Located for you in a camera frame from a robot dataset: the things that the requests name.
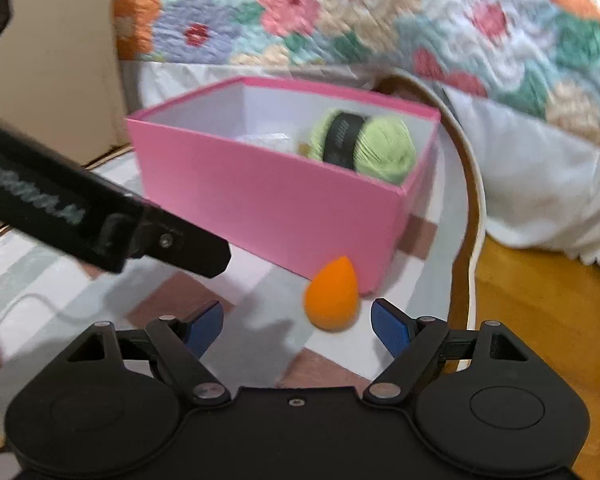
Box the brown cardboard box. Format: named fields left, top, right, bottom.
left=0, top=0, right=133, bottom=168

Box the green yarn ball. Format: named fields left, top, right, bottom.
left=307, top=109, right=419, bottom=187

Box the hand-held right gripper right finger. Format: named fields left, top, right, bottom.
left=362, top=297, right=531, bottom=405

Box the orange makeup sponge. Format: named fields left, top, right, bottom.
left=304, top=256, right=360, bottom=331

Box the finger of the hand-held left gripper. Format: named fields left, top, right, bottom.
left=124, top=199, right=232, bottom=279

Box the pink cardboard box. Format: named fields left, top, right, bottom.
left=125, top=76, right=442, bottom=297

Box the striped rug with gold trim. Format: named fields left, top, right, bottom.
left=0, top=72, right=487, bottom=391

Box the blue white wipes packet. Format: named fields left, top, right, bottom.
left=234, top=131, right=293, bottom=155

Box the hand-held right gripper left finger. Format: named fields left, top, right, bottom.
left=65, top=300, right=232, bottom=406

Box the grey cable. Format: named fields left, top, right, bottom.
left=0, top=295, right=90, bottom=335

